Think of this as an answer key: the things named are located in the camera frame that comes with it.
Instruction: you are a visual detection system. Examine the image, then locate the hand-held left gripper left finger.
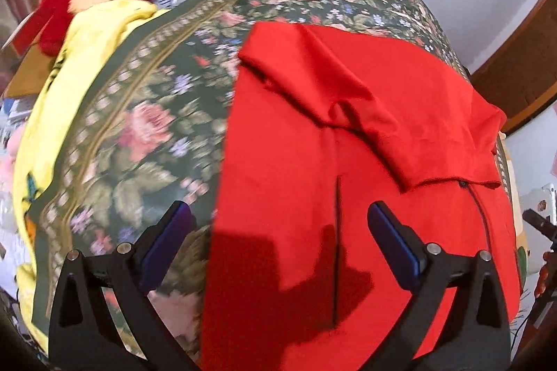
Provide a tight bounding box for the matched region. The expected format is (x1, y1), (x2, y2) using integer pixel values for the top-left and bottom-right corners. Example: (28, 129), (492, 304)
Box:
(48, 200), (203, 371)

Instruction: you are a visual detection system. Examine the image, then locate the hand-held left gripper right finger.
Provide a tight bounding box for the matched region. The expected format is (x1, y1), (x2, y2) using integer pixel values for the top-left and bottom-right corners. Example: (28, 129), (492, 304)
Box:
(367, 200), (512, 371)

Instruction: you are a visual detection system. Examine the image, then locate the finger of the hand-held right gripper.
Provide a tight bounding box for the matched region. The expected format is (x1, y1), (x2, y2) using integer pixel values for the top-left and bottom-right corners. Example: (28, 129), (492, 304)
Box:
(522, 208), (557, 245)

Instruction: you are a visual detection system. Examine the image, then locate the red zip jacket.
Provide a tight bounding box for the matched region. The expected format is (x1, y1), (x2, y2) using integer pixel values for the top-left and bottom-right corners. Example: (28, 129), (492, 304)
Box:
(198, 21), (523, 371)

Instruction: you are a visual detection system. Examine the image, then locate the person's right hand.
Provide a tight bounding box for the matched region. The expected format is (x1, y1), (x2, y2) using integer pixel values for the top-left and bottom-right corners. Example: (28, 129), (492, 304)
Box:
(535, 250), (556, 299)

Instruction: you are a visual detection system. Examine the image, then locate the floral bedspread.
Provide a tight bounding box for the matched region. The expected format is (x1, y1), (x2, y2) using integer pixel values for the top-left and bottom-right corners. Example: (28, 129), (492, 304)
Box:
(32, 0), (529, 371)

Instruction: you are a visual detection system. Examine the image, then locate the wooden wardrobe with sliding door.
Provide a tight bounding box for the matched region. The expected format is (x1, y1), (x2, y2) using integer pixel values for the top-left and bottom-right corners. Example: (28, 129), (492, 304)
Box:
(470, 0), (557, 133)

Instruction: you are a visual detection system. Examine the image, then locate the yellow cloth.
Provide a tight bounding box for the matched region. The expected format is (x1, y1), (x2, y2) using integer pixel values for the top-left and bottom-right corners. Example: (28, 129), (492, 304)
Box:
(13, 0), (170, 354)

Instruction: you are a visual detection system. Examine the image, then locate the cardboard box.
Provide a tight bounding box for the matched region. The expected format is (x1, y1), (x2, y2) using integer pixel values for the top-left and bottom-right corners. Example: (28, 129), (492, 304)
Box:
(2, 45), (58, 98)

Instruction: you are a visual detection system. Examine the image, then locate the red and white box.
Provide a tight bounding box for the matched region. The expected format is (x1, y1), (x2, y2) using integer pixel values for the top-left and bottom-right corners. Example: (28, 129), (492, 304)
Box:
(11, 12), (49, 55)

